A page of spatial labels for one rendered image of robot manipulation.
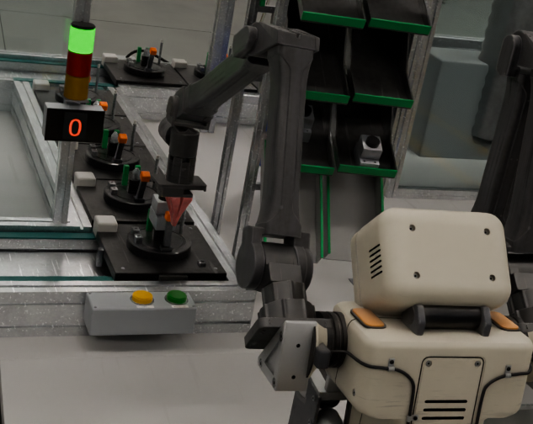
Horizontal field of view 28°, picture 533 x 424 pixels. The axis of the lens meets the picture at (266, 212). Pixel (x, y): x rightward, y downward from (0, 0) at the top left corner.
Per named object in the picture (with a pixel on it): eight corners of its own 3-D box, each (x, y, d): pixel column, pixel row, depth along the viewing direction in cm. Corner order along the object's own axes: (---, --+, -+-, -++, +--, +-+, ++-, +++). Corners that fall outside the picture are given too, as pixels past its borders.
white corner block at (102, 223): (116, 240, 233) (118, 223, 231) (96, 240, 231) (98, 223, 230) (112, 230, 237) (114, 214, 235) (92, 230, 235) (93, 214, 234)
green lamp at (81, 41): (94, 55, 216) (97, 31, 214) (70, 52, 214) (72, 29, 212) (90, 48, 220) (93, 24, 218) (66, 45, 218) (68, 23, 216)
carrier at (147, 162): (167, 188, 266) (174, 141, 261) (71, 185, 257) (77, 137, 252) (145, 153, 286) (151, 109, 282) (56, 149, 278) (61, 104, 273)
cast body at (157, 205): (175, 230, 224) (179, 200, 222) (155, 230, 223) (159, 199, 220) (165, 214, 232) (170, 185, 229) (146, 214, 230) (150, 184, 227)
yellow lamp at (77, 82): (89, 101, 219) (92, 78, 217) (65, 99, 217) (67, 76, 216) (85, 93, 224) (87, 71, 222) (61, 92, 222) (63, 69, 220)
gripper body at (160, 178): (150, 182, 217) (154, 148, 215) (197, 183, 221) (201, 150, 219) (157, 193, 211) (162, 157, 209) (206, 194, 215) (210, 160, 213)
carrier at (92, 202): (193, 230, 245) (201, 180, 240) (91, 228, 236) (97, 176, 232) (167, 188, 266) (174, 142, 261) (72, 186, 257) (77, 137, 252)
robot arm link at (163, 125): (173, 97, 207) (215, 103, 210) (159, 82, 217) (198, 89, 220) (161, 155, 210) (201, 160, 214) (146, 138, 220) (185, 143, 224)
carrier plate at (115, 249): (226, 281, 223) (226, 272, 223) (114, 281, 215) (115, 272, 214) (194, 232, 244) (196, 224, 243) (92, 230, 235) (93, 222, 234)
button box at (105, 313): (193, 334, 211) (198, 307, 208) (88, 336, 203) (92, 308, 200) (183, 316, 216) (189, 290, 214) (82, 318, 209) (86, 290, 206)
